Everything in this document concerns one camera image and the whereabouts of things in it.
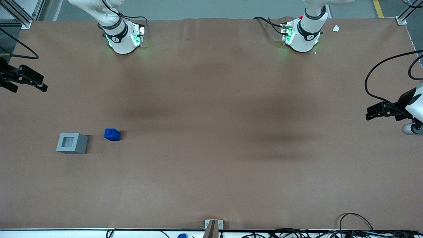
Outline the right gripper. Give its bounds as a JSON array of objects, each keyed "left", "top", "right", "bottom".
[{"left": 0, "top": 57, "right": 49, "bottom": 93}]

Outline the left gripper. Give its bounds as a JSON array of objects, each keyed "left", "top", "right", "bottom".
[{"left": 365, "top": 83, "right": 423, "bottom": 123}]

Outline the blue plastic part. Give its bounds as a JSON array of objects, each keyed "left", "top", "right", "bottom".
[{"left": 104, "top": 128, "right": 121, "bottom": 142}]

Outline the gray square base block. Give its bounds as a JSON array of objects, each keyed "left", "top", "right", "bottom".
[{"left": 56, "top": 133, "right": 89, "bottom": 155}]

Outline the paper table cover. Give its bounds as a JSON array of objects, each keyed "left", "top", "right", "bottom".
[{"left": 0, "top": 17, "right": 423, "bottom": 230}]

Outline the long black looped cable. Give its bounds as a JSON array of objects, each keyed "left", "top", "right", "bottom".
[{"left": 365, "top": 50, "right": 423, "bottom": 114}]

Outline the short black curved cable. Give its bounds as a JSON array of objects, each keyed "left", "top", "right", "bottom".
[{"left": 408, "top": 55, "right": 423, "bottom": 81}]

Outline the aluminium frame post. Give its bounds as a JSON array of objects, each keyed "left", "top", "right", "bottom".
[
  {"left": 0, "top": 0, "right": 45, "bottom": 30},
  {"left": 396, "top": 0, "right": 423, "bottom": 26}
]

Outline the black cable loop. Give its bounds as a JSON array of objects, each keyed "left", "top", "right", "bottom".
[{"left": 339, "top": 213, "right": 374, "bottom": 232}]

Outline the black cable bundle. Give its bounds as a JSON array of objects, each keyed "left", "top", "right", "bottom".
[{"left": 241, "top": 227, "right": 423, "bottom": 238}]

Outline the gray metal bracket plate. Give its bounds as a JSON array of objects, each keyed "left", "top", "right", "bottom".
[{"left": 205, "top": 219, "right": 224, "bottom": 230}]

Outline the brown camera post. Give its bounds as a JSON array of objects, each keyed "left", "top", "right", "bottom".
[{"left": 203, "top": 219, "right": 219, "bottom": 238}]

